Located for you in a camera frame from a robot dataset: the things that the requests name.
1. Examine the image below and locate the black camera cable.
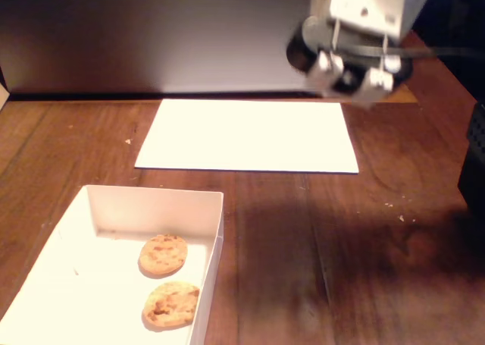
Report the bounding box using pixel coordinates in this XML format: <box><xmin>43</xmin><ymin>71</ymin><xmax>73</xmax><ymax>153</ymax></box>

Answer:
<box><xmin>340</xmin><ymin>44</ymin><xmax>485</xmax><ymax>61</ymax></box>

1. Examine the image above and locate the round chocolate chip mini cookie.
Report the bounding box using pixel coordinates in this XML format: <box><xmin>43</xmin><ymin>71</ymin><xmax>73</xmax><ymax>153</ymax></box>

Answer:
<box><xmin>142</xmin><ymin>281</ymin><xmax>201</xmax><ymax>328</ymax></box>
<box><xmin>138</xmin><ymin>234</ymin><xmax>189</xmax><ymax>278</ymax></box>

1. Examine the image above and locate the white cardboard box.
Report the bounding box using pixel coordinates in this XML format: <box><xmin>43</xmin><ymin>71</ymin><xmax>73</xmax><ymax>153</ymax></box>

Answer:
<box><xmin>0</xmin><ymin>184</ymin><xmax>224</xmax><ymax>345</ymax></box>

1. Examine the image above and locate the white paper sheet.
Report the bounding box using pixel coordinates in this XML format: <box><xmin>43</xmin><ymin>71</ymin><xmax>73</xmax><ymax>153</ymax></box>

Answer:
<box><xmin>135</xmin><ymin>99</ymin><xmax>360</xmax><ymax>175</ymax></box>

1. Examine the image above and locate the black wrist camera white bracket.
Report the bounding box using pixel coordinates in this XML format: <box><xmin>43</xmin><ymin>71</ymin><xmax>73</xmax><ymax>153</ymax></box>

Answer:
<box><xmin>286</xmin><ymin>17</ymin><xmax>415</xmax><ymax>108</ymax></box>

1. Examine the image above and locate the dark grey backdrop panel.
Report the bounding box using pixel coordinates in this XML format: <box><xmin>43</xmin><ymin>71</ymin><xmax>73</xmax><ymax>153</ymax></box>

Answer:
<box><xmin>0</xmin><ymin>0</ymin><xmax>327</xmax><ymax>99</ymax></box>

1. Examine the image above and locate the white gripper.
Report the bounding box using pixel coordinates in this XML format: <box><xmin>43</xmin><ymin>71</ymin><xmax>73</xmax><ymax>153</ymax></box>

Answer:
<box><xmin>310</xmin><ymin>0</ymin><xmax>433</xmax><ymax>42</ymax></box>

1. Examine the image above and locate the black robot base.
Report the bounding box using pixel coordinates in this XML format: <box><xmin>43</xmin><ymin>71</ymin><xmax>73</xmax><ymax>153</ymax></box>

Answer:
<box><xmin>457</xmin><ymin>102</ymin><xmax>485</xmax><ymax>213</ymax></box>

